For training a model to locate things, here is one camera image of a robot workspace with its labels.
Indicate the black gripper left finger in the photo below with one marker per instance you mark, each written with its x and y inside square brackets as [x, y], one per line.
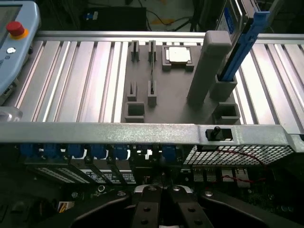
[145, 209]

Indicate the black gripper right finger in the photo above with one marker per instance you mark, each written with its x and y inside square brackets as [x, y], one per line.
[187, 209]

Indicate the blue slot cover clip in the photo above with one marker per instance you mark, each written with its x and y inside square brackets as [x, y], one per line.
[121, 152]
[142, 148]
[99, 151]
[29, 150]
[169, 152]
[52, 150]
[76, 151]

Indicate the green motherboard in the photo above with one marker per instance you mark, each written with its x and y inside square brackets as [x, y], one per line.
[261, 197]

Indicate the open black PC case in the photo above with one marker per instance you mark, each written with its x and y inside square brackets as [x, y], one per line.
[118, 134]

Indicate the white power connector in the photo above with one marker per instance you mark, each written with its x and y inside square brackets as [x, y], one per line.
[65, 206]

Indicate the grey parts rack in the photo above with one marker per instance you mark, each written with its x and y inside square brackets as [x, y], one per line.
[171, 90]

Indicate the green RAM stick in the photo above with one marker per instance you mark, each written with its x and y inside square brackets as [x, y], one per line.
[153, 71]

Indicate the silver CPU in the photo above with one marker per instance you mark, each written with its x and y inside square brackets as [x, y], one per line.
[177, 54]

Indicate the hard disk with blue caddy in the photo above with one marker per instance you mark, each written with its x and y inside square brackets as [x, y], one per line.
[247, 47]

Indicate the black computer box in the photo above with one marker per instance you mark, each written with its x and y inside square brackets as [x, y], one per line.
[118, 19]

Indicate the light blue teach pendant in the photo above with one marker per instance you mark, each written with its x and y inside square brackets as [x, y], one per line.
[23, 59]

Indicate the black case switch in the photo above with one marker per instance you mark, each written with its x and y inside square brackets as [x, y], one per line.
[217, 134]

